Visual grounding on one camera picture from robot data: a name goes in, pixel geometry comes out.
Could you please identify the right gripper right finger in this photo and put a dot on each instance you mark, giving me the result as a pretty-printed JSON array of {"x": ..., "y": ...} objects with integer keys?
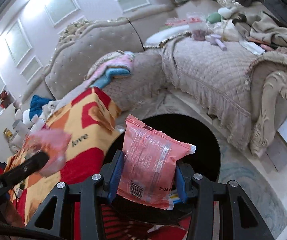
[{"x": 238, "y": 217}]

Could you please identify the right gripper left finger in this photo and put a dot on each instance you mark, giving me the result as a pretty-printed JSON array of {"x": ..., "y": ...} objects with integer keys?
[{"x": 76, "y": 208}]

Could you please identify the pink snack wrapper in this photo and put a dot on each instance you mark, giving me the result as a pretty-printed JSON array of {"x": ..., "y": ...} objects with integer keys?
[{"x": 150, "y": 161}]

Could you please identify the red plastic bag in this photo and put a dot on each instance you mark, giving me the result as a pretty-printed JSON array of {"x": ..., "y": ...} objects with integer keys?
[{"x": 53, "y": 142}]

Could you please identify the beige thermos bottle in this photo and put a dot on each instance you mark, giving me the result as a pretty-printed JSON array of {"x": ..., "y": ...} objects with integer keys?
[{"x": 21, "y": 129}]

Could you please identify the orange red love blanket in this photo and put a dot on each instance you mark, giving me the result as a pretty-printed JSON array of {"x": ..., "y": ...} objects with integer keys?
[{"x": 90, "y": 120}]

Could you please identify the blue quilted jacket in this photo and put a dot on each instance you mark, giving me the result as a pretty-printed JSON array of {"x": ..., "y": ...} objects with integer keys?
[{"x": 36, "y": 106}]

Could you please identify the folded pink blue blankets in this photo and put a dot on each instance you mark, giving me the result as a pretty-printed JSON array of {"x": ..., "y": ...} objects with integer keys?
[{"x": 116, "y": 64}]

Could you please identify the beige tufted sofa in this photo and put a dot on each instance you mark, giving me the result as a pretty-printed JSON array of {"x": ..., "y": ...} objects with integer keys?
[{"x": 247, "y": 93}]

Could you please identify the white ruffled pillow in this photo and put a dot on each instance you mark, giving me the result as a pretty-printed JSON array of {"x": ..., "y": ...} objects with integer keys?
[{"x": 161, "y": 36}]

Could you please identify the beige coat on sofa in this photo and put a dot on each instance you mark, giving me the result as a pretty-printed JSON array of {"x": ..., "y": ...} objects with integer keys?
[{"x": 262, "y": 28}]

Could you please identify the green white plush toy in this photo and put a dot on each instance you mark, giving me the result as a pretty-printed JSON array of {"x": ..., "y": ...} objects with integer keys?
[{"x": 222, "y": 13}]

